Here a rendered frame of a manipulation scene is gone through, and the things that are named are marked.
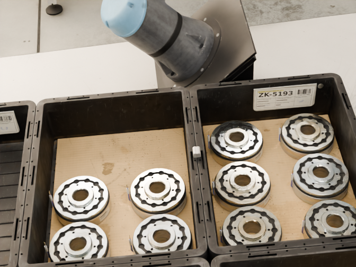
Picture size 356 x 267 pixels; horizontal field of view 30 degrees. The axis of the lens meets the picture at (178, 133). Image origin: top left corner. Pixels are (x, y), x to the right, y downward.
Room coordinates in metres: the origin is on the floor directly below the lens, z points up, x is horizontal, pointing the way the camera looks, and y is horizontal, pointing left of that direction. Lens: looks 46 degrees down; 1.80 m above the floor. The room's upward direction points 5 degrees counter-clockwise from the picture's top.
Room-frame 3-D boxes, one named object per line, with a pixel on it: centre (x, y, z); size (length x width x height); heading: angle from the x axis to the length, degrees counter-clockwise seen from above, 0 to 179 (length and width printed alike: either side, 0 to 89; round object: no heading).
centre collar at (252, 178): (0.78, -0.11, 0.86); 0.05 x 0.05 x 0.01
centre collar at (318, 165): (0.79, -0.26, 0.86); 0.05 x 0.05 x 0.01
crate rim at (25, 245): (0.78, 0.12, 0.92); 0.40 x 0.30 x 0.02; 1
